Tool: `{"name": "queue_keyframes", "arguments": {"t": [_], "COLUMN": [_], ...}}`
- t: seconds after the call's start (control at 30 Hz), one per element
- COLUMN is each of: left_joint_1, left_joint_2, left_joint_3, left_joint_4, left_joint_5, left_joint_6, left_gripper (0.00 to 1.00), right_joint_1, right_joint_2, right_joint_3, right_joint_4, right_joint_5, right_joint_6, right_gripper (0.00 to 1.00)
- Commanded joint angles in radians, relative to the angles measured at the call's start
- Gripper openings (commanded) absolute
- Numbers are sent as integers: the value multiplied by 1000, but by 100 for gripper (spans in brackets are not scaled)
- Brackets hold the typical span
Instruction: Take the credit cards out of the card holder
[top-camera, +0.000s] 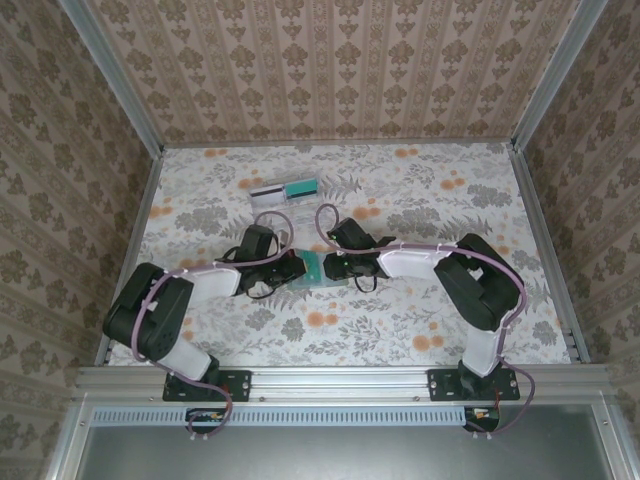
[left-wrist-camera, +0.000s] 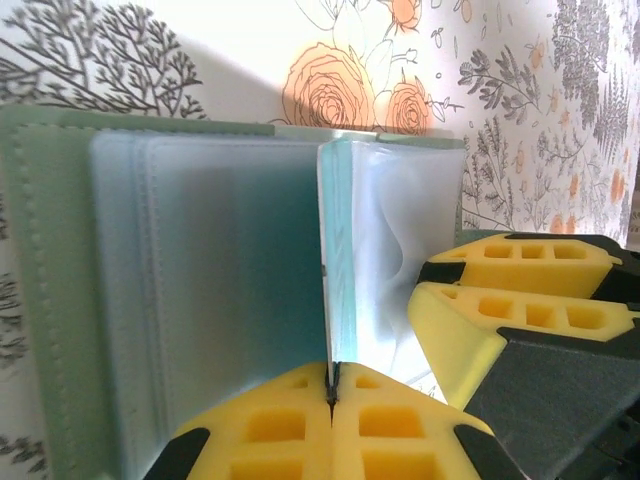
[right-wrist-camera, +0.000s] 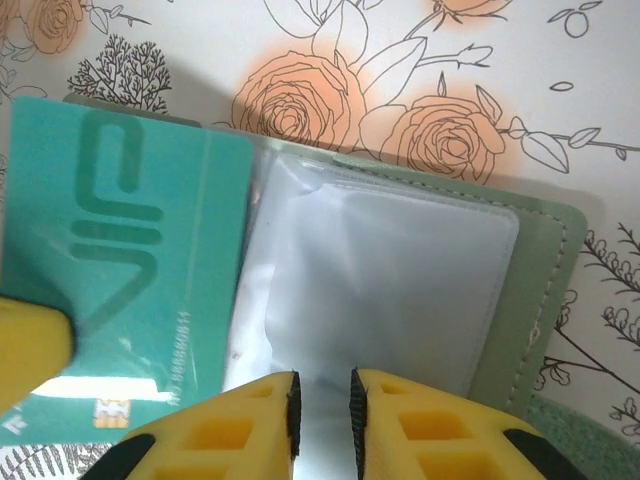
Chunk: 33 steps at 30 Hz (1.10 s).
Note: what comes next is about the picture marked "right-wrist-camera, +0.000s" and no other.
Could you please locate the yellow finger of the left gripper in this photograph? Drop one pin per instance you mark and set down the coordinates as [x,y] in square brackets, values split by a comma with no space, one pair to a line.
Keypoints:
[30,345]

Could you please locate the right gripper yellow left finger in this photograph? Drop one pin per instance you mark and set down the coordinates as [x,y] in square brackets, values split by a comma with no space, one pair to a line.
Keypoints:
[225,435]

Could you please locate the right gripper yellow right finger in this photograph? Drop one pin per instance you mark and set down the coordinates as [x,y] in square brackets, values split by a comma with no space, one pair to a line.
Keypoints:
[425,440]

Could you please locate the teal VIP card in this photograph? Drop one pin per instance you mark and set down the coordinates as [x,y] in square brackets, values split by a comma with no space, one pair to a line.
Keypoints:
[150,250]

